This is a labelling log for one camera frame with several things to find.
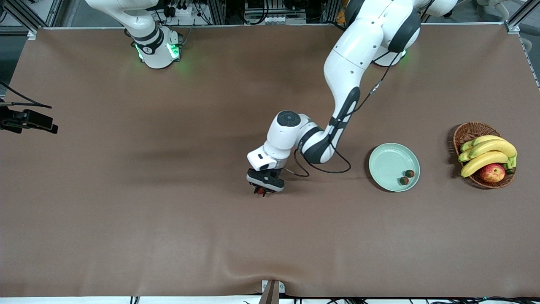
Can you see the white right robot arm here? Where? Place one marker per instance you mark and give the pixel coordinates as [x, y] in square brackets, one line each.
[152, 46]

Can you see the greenish yellow banana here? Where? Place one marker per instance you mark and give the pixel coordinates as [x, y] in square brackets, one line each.
[485, 139]

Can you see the brown wicker basket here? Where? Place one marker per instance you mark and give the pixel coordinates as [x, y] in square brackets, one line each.
[470, 131]

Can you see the brown table cloth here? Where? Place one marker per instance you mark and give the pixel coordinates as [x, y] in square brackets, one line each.
[270, 232]

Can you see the aluminium frame profile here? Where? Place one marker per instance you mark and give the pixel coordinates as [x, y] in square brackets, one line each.
[217, 12]

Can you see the red apple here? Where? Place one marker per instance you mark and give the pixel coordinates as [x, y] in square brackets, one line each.
[492, 173]

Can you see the metal table corner bracket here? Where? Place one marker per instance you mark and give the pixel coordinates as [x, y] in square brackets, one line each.
[32, 34]
[512, 28]

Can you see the small greenish banana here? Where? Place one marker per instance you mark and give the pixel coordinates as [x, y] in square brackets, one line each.
[464, 156]
[466, 146]

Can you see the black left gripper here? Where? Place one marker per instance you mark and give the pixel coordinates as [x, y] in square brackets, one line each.
[258, 190]

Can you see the white power strip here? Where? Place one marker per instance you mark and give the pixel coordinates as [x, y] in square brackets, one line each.
[181, 12]

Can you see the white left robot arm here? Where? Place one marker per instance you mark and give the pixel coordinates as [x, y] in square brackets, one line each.
[358, 46]

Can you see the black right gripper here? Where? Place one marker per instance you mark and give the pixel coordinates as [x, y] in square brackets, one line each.
[12, 119]

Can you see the metal table clamp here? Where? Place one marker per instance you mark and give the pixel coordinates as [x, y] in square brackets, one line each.
[270, 293]

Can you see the pale green plate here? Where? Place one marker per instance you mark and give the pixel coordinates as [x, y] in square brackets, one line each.
[388, 166]

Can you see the large yellow banana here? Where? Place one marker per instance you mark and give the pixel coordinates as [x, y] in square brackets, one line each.
[495, 147]
[481, 163]

